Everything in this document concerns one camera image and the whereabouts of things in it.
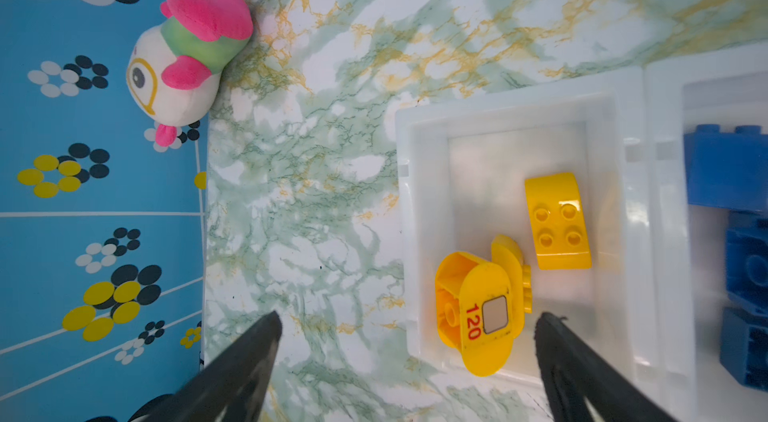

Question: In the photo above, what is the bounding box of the middle white plastic bin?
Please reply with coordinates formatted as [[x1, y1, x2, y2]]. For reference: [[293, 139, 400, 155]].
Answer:
[[644, 44, 767, 421]]

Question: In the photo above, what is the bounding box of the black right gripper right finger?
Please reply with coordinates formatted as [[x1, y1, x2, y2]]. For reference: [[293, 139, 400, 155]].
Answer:
[[534, 312, 673, 421]]

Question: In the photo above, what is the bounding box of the small dark blue brick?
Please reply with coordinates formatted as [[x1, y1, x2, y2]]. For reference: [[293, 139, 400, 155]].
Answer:
[[720, 307, 767, 392]]

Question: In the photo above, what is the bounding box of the left white plastic bin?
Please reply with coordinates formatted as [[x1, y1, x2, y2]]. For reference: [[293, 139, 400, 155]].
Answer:
[[396, 68, 658, 387]]

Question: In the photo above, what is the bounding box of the plush fish toy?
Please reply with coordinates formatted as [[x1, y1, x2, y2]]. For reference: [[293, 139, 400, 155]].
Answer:
[[126, 0, 254, 147]]

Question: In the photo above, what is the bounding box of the yellow curved brick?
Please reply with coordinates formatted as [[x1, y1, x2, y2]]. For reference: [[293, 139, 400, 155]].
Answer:
[[524, 172, 592, 270]]

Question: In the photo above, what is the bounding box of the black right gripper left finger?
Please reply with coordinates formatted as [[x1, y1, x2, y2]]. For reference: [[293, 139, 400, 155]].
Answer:
[[146, 311, 282, 422]]

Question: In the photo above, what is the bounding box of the yellow rounded plate brick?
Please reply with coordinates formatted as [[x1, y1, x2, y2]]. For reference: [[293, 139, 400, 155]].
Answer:
[[435, 252, 514, 377]]

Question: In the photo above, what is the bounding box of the blue square brick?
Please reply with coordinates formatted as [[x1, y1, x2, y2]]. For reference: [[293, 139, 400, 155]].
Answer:
[[684, 124, 767, 212]]

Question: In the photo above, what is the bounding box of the white plastic bin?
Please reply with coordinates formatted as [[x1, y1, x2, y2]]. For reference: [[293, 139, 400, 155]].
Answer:
[[396, 68, 658, 387], [644, 44, 767, 421]]

